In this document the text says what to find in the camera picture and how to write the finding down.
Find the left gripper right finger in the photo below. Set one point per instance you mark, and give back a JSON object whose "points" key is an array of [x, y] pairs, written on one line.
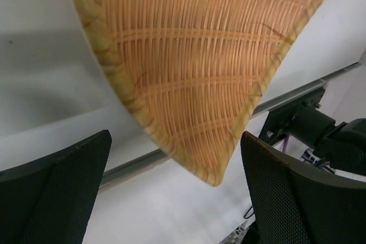
{"points": [[295, 202]]}

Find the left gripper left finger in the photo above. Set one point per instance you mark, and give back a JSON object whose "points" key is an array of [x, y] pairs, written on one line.
{"points": [[50, 199]]}

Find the triangular woven bamboo tray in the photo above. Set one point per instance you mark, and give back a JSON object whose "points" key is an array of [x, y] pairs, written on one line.
{"points": [[152, 42]]}

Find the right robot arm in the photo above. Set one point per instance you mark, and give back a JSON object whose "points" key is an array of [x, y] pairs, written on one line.
{"points": [[338, 148]]}

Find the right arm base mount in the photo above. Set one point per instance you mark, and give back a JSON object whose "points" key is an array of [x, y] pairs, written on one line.
{"points": [[280, 117]]}

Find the aluminium table edge rail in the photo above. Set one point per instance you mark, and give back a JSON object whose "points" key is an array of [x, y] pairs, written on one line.
{"points": [[199, 125]]}

